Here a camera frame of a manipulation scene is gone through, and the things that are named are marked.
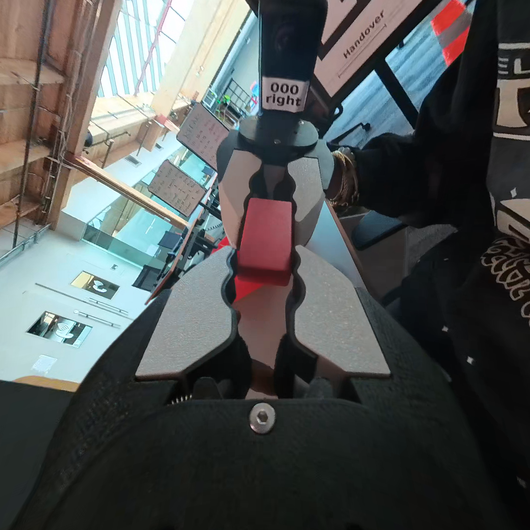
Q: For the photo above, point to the wall logo window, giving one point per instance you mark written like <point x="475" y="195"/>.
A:
<point x="95" y="285"/>
<point x="60" y="329"/>

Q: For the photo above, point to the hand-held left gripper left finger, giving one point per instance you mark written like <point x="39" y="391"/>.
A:
<point x="190" y="319"/>

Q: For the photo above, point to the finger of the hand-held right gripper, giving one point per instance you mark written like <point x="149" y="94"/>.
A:
<point x="308" y="190"/>
<point x="236" y="190"/>

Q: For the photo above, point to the brown-edged office desk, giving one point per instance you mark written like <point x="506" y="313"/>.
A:
<point x="165" y="275"/>

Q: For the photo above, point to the black printed sweatshirt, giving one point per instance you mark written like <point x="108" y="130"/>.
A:
<point x="476" y="372"/>

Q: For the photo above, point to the white paper notice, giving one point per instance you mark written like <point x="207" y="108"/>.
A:
<point x="44" y="364"/>

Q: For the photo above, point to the red plastic bin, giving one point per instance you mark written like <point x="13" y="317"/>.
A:
<point x="244" y="292"/>

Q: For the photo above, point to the red rectangular wooden block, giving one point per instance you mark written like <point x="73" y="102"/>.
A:
<point x="265" y="240"/>

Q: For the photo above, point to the orange traffic cone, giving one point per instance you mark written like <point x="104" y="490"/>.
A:
<point x="451" y="37"/>

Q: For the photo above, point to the wooden support post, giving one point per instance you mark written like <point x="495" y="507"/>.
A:
<point x="124" y="188"/>

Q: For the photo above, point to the grey office chair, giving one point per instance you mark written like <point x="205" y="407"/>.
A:
<point x="379" y="232"/>

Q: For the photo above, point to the framed tag sign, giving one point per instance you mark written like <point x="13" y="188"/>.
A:
<point x="364" y="41"/>

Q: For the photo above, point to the black office chair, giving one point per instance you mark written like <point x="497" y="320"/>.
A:
<point x="170" y="243"/>
<point x="147" y="277"/>

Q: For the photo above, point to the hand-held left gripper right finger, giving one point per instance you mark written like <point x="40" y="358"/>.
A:
<point x="339" y="323"/>

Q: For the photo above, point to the whiteboard on black stand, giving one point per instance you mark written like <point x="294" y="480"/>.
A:
<point x="176" y="188"/>
<point x="203" y="134"/>

